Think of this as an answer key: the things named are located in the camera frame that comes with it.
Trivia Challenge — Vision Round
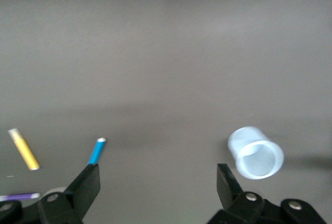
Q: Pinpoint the yellow marker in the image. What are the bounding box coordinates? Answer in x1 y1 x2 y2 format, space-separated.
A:
7 128 40 171

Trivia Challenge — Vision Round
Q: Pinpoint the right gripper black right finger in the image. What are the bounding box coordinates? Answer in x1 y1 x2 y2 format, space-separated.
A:
207 163 266 224

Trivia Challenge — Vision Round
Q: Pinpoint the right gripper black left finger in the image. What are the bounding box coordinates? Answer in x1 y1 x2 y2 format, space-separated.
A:
37 163 101 224

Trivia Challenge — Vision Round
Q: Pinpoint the translucent blue plastic cup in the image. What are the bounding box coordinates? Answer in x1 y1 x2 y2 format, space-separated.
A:
227 125 285 180

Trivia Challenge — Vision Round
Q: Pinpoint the purple marker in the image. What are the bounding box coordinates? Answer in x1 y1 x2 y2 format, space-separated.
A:
0 192 41 202

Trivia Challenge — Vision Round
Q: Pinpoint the blue marker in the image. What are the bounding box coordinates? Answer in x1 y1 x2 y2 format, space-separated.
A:
88 137 107 165

